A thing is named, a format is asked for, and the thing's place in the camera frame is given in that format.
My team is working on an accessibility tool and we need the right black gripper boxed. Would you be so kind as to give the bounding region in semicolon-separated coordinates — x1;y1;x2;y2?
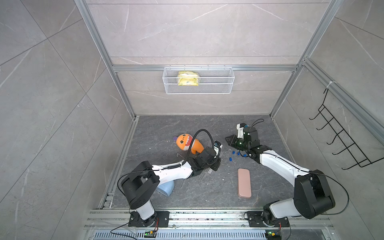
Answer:
224;134;250;153

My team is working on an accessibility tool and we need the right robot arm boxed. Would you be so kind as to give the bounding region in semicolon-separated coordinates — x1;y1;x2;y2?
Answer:
225;123;336;227

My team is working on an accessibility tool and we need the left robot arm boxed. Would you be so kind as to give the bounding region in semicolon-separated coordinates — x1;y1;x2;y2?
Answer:
118;147;221;227

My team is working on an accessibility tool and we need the pink rectangular case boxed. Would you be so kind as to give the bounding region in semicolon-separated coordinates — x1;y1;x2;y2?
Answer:
238;169;252;199

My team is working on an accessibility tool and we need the orange shark plush toy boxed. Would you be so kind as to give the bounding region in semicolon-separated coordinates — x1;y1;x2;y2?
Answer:
173;134;204;154

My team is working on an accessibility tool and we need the light blue cup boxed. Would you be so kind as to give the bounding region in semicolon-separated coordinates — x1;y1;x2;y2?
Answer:
156;181;175;197

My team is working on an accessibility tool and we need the yellow packet in basket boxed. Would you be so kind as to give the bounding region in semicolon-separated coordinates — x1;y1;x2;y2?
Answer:
178;71;200;86

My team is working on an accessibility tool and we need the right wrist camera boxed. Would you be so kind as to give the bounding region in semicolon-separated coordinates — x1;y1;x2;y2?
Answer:
237;123;248;139

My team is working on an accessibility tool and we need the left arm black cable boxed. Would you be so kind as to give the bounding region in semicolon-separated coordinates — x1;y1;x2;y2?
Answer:
116;128;215;197

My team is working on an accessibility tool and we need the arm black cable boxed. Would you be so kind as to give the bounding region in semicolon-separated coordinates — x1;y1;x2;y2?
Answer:
250;118;350;216
116;128;215;197

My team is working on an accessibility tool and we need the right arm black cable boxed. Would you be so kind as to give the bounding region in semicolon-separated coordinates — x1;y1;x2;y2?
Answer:
250;118;350;216

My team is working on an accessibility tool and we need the white wire basket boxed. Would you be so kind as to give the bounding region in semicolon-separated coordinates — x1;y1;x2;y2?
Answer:
163;67;235;95

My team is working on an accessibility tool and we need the metal base rail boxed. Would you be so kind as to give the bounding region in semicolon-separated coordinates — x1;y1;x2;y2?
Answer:
79;209;339;240

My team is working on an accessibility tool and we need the black wall hook rack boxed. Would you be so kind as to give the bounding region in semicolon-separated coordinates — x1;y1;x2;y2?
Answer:
309;89;384;171

